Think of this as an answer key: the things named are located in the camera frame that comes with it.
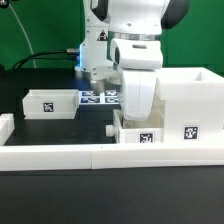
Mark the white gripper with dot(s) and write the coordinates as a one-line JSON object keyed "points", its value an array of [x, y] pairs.
{"points": [[137, 93]]}

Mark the white front drawer tray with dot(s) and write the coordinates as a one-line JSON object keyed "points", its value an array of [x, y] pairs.
{"points": [[126, 131]]}

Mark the white drawer tray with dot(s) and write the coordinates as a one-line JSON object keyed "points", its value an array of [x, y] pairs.
{"points": [[51, 104], [126, 131]]}

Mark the white drawer cabinet box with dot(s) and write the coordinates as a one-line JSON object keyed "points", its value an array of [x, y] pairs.
{"points": [[193, 100]]}

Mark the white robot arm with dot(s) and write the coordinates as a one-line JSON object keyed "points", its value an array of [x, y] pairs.
{"points": [[139, 20]]}

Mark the white rear drawer tray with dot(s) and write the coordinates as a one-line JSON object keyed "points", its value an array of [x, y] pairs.
{"points": [[51, 104]]}

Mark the printed marker sheet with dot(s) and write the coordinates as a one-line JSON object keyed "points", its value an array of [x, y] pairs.
{"points": [[91, 98]]}

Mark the white U-shaped border fence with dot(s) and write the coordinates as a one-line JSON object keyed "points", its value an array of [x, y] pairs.
{"points": [[104, 156]]}

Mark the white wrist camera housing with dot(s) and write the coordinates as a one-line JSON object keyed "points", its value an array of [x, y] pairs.
{"points": [[136, 55]]}

